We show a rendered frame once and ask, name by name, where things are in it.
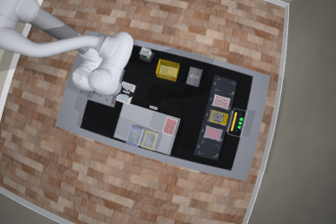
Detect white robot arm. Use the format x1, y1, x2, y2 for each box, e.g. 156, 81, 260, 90
0, 0, 133, 98

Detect pink and pale blue well plate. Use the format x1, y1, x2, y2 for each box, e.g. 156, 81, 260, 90
204, 126, 223, 141

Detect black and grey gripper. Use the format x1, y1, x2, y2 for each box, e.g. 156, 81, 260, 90
118, 86, 134, 98

